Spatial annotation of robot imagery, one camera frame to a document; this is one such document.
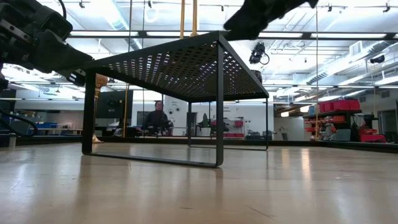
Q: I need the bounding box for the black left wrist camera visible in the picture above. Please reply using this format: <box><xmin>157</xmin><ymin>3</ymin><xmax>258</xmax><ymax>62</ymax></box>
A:
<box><xmin>40</xmin><ymin>11</ymin><xmax>74</xmax><ymax>41</ymax></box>

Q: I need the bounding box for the black table frame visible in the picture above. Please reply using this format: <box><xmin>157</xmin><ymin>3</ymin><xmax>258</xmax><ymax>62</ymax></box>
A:
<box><xmin>0</xmin><ymin>134</ymin><xmax>398</xmax><ymax>154</ymax></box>

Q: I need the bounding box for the black storage rack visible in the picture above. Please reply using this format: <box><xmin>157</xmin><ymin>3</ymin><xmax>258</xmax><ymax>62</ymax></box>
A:
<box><xmin>303</xmin><ymin>108</ymin><xmax>363</xmax><ymax>142</ymax></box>

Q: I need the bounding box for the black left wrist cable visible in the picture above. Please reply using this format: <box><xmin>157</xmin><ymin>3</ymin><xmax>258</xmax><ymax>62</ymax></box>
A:
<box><xmin>57</xmin><ymin>0</ymin><xmax>68</xmax><ymax>20</ymax></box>

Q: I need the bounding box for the blue storage bin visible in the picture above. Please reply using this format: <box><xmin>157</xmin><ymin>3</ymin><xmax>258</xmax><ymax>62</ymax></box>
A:
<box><xmin>34</xmin><ymin>121</ymin><xmax>58</xmax><ymax>129</ymax></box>

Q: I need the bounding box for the black perforated metal shelf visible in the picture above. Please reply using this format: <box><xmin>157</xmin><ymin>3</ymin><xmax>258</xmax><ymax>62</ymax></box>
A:
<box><xmin>81</xmin><ymin>30</ymin><xmax>270</xmax><ymax>169</ymax></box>

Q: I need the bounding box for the black monitor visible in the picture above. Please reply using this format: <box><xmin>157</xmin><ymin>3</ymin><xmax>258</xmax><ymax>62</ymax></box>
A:
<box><xmin>95</xmin><ymin>90</ymin><xmax>134</xmax><ymax>119</ymax></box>

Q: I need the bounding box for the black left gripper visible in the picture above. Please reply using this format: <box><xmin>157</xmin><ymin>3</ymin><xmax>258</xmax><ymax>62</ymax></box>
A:
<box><xmin>0</xmin><ymin>0</ymin><xmax>95</xmax><ymax>88</ymax></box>

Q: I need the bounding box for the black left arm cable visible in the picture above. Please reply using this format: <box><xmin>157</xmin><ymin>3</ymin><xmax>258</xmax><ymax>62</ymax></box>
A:
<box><xmin>0</xmin><ymin>107</ymin><xmax>39</xmax><ymax>138</ymax></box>

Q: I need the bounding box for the black ceiling fixture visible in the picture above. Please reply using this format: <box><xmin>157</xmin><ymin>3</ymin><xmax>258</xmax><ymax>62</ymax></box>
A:
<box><xmin>369</xmin><ymin>54</ymin><xmax>386</xmax><ymax>65</ymax></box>

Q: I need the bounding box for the dark candle jar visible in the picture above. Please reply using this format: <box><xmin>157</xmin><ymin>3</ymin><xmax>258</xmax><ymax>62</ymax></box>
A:
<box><xmin>251</xmin><ymin>70</ymin><xmax>264</xmax><ymax>85</ymax></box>

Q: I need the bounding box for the black ceiling-mounted camera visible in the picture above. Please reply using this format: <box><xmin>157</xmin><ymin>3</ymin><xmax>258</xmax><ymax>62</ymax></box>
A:
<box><xmin>248</xmin><ymin>42</ymin><xmax>271</xmax><ymax>66</ymax></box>

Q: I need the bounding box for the person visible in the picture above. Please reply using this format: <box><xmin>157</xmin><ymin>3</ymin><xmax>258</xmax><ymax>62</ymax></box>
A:
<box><xmin>143</xmin><ymin>100</ymin><xmax>174</xmax><ymax>137</ymax></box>

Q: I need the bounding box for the black overhead light bar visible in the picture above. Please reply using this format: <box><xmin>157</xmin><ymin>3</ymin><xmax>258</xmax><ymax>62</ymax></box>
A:
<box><xmin>67</xmin><ymin>29</ymin><xmax>398</xmax><ymax>40</ymax></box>

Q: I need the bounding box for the tall gold candlestick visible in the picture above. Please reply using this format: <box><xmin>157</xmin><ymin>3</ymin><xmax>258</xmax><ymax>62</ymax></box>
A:
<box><xmin>179</xmin><ymin>0</ymin><xmax>187</xmax><ymax>40</ymax></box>
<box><xmin>91</xmin><ymin>73</ymin><xmax>109</xmax><ymax>144</ymax></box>
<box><xmin>191</xmin><ymin>0</ymin><xmax>199</xmax><ymax>37</ymax></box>

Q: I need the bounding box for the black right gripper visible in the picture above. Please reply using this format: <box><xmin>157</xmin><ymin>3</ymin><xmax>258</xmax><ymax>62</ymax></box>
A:
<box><xmin>223</xmin><ymin>0</ymin><xmax>320</xmax><ymax>41</ymax></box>

